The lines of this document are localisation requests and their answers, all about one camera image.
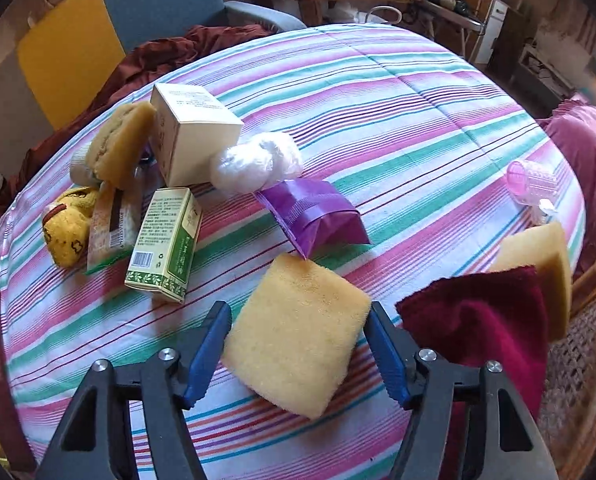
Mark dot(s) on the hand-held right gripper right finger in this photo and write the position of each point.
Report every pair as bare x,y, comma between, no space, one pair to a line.
385,355

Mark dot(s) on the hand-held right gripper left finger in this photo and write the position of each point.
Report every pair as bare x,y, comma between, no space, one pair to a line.
210,350

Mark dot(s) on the yellow sponge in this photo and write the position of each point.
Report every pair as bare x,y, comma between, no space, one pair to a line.
293,330
548,260

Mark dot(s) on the green tea box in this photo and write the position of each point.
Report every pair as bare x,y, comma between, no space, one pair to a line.
162,245

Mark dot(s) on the purple packet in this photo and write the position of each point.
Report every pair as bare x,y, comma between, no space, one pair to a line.
318,215

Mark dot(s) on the snack packet with brown strip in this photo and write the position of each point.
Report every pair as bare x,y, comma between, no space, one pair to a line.
107,230

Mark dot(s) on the yellow plush toy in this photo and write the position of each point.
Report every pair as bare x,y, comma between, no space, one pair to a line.
67,240

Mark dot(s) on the white plastic bag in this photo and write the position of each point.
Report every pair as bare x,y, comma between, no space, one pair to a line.
253,160

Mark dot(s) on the brownish worn sponge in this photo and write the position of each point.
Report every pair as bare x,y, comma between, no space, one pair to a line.
122,145

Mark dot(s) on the dark red towel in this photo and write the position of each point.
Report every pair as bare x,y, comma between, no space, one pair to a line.
478,310

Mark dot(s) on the cream cardboard box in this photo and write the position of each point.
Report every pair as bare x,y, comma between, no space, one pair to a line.
197,130

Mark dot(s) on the pink plastic cup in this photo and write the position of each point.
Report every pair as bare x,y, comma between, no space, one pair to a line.
528,180

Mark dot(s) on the pink cloth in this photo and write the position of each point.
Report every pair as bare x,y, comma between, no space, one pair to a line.
593,160

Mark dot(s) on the red-brown cloth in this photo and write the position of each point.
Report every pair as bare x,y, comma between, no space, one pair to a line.
162,55

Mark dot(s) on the grey yellow blue armchair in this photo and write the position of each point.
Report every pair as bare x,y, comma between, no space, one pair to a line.
67,50

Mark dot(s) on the white cabinet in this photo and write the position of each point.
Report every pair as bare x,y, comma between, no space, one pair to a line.
490,30

